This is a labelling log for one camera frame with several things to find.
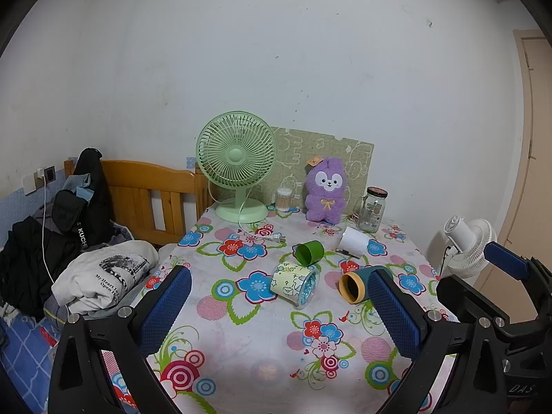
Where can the clear cup with yellow print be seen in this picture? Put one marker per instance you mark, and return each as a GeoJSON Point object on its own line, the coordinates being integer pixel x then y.
{"type": "Point", "coordinates": [290, 282]}

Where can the white printed shirt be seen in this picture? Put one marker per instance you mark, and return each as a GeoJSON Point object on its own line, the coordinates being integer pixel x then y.
{"type": "Point", "coordinates": [108, 276]}

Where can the green desk fan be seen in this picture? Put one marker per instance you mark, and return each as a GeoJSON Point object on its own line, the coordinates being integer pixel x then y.
{"type": "Point", "coordinates": [236, 157]}

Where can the wooden bed headboard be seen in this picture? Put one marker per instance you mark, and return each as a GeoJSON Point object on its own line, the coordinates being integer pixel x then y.
{"type": "Point", "coordinates": [129, 181]}

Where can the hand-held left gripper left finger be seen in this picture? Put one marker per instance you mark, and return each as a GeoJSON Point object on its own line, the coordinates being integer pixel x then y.
{"type": "Point", "coordinates": [166, 306]}

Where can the pile of dark clothes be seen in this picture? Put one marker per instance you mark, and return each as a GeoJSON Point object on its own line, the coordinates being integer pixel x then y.
{"type": "Point", "coordinates": [26, 263]}

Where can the blue checked bed sheet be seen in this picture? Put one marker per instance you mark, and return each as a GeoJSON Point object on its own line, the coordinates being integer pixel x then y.
{"type": "Point", "coordinates": [23, 353]}

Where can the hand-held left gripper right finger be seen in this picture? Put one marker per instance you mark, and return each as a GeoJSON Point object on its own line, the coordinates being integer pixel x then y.
{"type": "Point", "coordinates": [394, 319]}

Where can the wall socket with charger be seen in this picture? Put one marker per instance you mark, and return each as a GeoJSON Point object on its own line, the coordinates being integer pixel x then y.
{"type": "Point", "coordinates": [46, 175]}

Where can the glass jar with lid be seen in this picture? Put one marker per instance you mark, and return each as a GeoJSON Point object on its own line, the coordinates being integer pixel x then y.
{"type": "Point", "coordinates": [371, 211]}

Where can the grey folded cloth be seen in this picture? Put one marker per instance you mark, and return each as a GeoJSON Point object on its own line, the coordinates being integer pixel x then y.
{"type": "Point", "coordinates": [103, 312]}

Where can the black jacket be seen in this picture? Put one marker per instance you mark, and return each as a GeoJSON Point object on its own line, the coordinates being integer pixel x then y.
{"type": "Point", "coordinates": [97, 181]}

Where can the green patterned foam board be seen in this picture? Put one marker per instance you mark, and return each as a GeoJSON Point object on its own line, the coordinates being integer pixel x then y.
{"type": "Point", "coordinates": [345, 159]}

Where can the blue denim garment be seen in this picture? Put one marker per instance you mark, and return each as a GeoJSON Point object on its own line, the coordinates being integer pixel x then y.
{"type": "Point", "coordinates": [82, 187]}

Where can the blue cup with yellow rim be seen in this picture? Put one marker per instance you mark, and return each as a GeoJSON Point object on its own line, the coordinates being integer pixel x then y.
{"type": "Point", "coordinates": [351, 287]}

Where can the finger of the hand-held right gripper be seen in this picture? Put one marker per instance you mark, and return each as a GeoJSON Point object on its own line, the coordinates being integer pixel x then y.
{"type": "Point", "coordinates": [457, 297]}
{"type": "Point", "coordinates": [504, 261]}

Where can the green cup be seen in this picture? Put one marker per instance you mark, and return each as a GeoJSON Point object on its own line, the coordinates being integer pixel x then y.
{"type": "Point", "coordinates": [311, 252]}

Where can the white standing fan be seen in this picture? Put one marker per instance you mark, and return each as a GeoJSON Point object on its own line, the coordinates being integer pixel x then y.
{"type": "Point", "coordinates": [468, 246]}

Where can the black pen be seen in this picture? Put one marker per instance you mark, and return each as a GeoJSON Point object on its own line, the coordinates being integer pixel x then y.
{"type": "Point", "coordinates": [347, 253]}

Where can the cotton swab container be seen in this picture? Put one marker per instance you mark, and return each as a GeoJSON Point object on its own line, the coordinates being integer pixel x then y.
{"type": "Point", "coordinates": [284, 200]}

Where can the purple plush bunny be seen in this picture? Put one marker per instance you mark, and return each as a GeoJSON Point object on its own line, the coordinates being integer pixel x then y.
{"type": "Point", "coordinates": [325, 198]}

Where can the white cup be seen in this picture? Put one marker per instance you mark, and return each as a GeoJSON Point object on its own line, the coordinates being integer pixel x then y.
{"type": "Point", "coordinates": [356, 241]}

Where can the floral tablecloth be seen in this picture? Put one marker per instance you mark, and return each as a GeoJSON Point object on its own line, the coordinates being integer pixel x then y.
{"type": "Point", "coordinates": [258, 340]}

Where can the black bag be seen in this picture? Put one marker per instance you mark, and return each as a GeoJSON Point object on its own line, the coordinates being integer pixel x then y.
{"type": "Point", "coordinates": [67, 215]}

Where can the beige door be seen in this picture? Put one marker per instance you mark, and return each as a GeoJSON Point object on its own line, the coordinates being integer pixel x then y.
{"type": "Point", "coordinates": [534, 138]}

